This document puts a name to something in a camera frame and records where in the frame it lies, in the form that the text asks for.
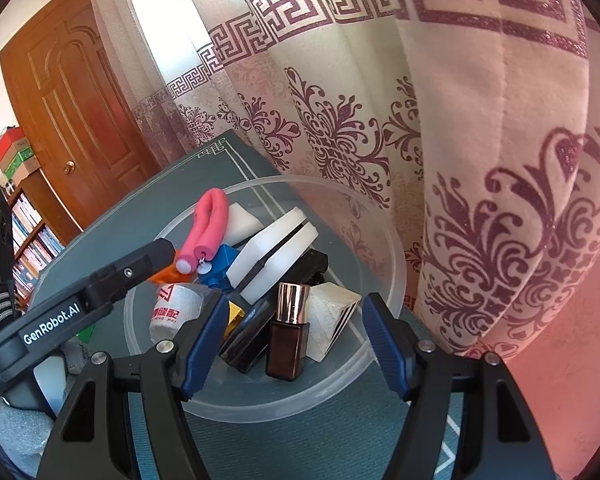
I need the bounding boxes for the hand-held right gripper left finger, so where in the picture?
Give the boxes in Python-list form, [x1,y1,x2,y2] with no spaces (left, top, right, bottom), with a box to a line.
[35,290,231,480]

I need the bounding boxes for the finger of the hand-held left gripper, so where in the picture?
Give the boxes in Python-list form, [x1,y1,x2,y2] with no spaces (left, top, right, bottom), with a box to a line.
[85,239,176,306]

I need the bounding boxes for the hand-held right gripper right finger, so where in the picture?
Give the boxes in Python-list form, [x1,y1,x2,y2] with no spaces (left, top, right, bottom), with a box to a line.
[361,292,563,480]

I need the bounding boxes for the orange building block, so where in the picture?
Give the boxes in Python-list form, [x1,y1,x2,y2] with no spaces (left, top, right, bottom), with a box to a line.
[147,265,181,283]

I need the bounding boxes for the black hair clip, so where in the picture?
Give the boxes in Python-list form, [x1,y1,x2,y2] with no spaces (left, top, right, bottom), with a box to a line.
[219,249,329,374]

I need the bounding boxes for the yellow building block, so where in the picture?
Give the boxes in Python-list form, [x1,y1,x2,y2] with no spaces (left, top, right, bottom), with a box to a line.
[223,300,246,336]

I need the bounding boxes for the white tape roll red print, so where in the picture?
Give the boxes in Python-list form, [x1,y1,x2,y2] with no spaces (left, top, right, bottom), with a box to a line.
[149,282,206,346]

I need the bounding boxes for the white stone block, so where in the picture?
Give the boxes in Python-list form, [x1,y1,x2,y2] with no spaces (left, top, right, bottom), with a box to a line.
[305,282,363,363]

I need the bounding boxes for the blue building block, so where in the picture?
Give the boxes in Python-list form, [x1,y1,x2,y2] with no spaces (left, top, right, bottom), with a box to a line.
[197,244,241,291]

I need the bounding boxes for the pink foam hair roller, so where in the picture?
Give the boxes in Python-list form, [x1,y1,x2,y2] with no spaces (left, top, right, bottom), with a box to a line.
[175,187,229,276]

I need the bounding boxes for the brown bottle with gold cap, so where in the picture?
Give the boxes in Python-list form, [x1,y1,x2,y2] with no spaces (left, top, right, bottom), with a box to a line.
[265,282,312,381]

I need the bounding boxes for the clear plastic bowl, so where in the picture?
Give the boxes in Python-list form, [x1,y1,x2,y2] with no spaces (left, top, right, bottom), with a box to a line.
[123,176,407,421]

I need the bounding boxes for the small white sponge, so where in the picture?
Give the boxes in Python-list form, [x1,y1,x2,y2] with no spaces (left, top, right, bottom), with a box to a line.
[228,202,262,243]

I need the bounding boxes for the white rounded case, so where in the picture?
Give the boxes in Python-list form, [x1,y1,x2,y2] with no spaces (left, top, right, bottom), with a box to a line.
[225,206,320,304]

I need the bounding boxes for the teal cloth-covered desktop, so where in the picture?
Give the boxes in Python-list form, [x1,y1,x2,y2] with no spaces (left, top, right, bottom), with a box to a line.
[27,129,466,480]

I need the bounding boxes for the person's left hand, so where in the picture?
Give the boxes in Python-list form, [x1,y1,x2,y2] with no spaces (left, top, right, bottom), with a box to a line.
[60,340,92,378]

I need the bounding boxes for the rows of books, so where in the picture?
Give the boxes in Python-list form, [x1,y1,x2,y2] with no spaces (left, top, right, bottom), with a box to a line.
[10,192,66,296]

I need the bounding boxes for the wooden bookshelf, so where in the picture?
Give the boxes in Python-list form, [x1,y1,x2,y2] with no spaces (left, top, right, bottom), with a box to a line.
[0,167,88,311]

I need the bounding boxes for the brown cardboard box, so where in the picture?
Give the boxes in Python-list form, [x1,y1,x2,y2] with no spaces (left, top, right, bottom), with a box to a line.
[2,157,41,188]

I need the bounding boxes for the green box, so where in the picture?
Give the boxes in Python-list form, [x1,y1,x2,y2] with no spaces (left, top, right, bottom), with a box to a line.
[0,142,33,176]

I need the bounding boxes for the brown wooden door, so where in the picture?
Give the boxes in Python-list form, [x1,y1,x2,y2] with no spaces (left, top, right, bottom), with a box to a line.
[0,0,163,231]

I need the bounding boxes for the red box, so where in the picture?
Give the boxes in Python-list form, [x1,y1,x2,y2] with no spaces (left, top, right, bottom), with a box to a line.
[0,126,26,166]

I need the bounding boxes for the patterned beige curtain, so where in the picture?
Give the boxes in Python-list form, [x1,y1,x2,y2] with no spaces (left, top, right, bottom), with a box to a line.
[87,0,600,480]

